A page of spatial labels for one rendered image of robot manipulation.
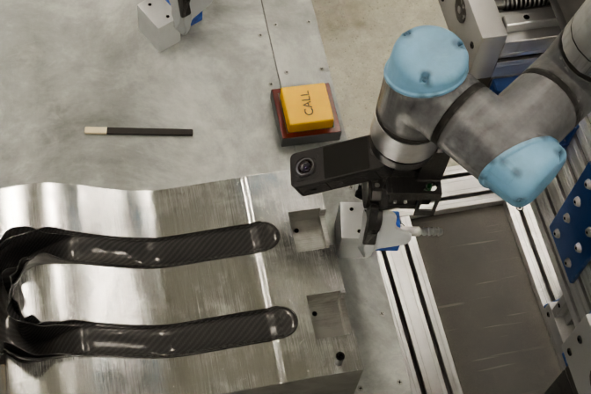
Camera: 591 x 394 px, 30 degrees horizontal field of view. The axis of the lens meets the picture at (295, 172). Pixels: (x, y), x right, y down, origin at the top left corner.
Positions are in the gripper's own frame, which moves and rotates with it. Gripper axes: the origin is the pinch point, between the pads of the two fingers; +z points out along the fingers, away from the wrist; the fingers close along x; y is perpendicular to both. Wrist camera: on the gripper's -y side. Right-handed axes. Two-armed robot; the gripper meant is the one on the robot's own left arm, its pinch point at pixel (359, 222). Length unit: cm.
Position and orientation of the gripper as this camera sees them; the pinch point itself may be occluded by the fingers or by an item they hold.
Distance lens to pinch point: 134.9
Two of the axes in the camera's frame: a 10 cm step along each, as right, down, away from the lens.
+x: -0.2, -8.6, 5.0
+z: -0.8, 5.0, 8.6
